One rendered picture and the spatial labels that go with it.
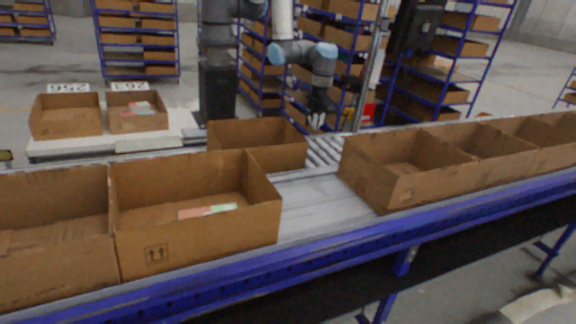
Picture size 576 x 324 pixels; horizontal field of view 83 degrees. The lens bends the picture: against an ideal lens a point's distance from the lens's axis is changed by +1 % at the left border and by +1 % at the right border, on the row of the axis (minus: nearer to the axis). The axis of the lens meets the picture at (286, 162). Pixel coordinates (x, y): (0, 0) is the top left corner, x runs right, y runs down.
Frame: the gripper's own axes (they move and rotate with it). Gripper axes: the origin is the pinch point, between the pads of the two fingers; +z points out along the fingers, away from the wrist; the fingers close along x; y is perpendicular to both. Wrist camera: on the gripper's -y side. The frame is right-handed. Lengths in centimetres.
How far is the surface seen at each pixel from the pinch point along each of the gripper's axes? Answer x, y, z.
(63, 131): 104, 54, 15
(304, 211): 31, -45, 7
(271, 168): 24.8, -6.5, 13.9
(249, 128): 23.9, 22.4, 7.5
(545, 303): -133, -80, 94
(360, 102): -47, 26, 0
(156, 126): 64, 54, 17
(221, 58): 27, 58, -17
